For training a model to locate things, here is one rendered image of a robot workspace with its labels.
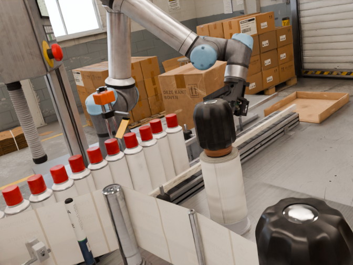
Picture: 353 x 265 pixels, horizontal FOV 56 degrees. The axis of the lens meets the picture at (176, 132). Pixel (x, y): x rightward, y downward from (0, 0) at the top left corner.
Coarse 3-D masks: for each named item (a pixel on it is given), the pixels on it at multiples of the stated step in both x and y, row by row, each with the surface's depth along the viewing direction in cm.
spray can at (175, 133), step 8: (168, 120) 95; (176, 120) 96; (168, 128) 97; (176, 128) 96; (168, 136) 96; (176, 136) 96; (176, 144) 96; (184, 144) 98; (176, 152) 97; (184, 152) 98; (176, 160) 98; (184, 160) 99; (176, 168) 99; (184, 168) 99
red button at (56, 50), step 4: (56, 44) 72; (52, 48) 71; (56, 48) 71; (60, 48) 72; (48, 52) 71; (52, 52) 71; (56, 52) 71; (60, 52) 72; (48, 56) 72; (52, 56) 72; (56, 56) 71; (60, 56) 72; (56, 60) 72; (60, 60) 73
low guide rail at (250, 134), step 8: (288, 112) 133; (272, 120) 126; (256, 128) 120; (264, 128) 123; (248, 136) 117; (232, 144) 111; (240, 144) 114; (192, 168) 99; (200, 168) 102; (176, 176) 96; (184, 176) 97; (168, 184) 93; (176, 184) 95; (152, 192) 90
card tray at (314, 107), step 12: (288, 96) 165; (300, 96) 169; (312, 96) 164; (324, 96) 160; (336, 96) 156; (348, 96) 151; (276, 108) 159; (300, 108) 155; (312, 108) 152; (324, 108) 149; (336, 108) 144; (300, 120) 140; (312, 120) 138
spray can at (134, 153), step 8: (128, 136) 85; (128, 144) 86; (136, 144) 87; (128, 152) 86; (136, 152) 86; (128, 160) 87; (136, 160) 87; (144, 160) 88; (128, 168) 89; (136, 168) 87; (144, 168) 88; (136, 176) 88; (144, 176) 89; (136, 184) 89; (144, 184) 89; (144, 192) 90
